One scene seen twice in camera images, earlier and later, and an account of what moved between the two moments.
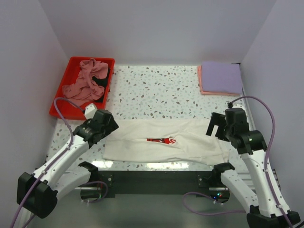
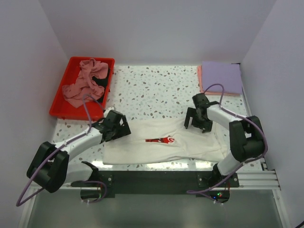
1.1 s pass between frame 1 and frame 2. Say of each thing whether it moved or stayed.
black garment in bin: stayed
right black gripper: moved
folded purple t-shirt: stayed
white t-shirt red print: stayed
